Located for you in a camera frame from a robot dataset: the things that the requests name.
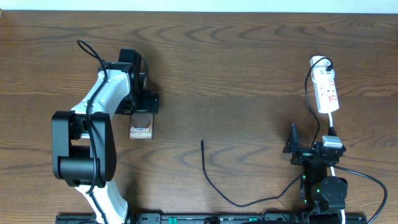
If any white power strip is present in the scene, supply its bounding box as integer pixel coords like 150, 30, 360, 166
310, 55, 339, 114

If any Galaxy S25 Ultra smartphone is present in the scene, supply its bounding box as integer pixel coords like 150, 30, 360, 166
129, 113, 154, 140

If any white power strip cord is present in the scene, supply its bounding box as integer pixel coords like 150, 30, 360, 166
328, 112, 346, 224

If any black charging cable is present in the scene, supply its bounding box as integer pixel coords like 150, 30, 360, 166
200, 57, 334, 208

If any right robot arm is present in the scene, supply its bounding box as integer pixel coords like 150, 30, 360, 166
283, 124, 348, 223

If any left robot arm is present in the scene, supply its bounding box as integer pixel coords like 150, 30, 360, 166
51, 49, 159, 223

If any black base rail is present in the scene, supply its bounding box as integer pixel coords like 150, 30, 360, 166
55, 211, 367, 224

